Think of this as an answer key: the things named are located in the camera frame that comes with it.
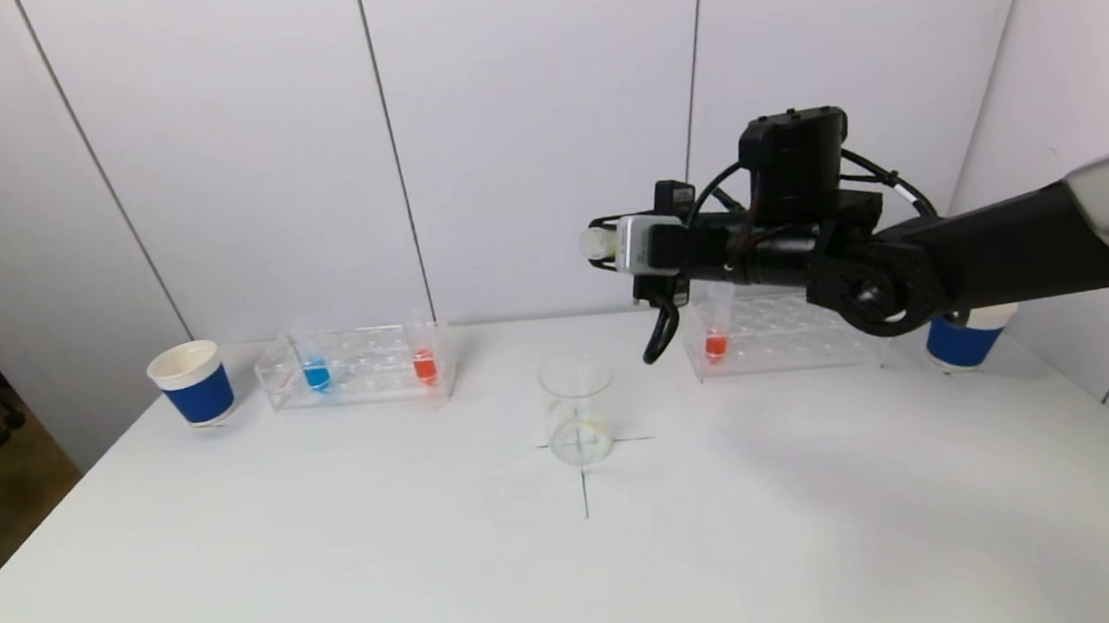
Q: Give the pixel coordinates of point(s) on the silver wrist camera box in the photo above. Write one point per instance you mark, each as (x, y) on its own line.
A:
(649, 243)

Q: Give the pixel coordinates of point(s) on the clear acrylic test tube rack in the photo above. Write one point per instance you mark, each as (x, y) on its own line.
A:
(370, 383)
(778, 344)

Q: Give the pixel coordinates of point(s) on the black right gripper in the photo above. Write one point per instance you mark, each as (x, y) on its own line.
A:
(641, 244)

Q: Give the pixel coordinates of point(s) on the test tube with blue pigment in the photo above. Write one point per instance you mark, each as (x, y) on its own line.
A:
(316, 375)

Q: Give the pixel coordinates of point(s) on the blue white paper cup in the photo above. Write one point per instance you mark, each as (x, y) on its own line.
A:
(964, 344)
(200, 393)

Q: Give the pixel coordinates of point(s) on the clear glass beaker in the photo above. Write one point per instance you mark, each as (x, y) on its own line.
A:
(579, 420)

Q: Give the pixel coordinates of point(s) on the test tube with red pigment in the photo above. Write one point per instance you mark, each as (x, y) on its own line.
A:
(425, 366)
(715, 345)

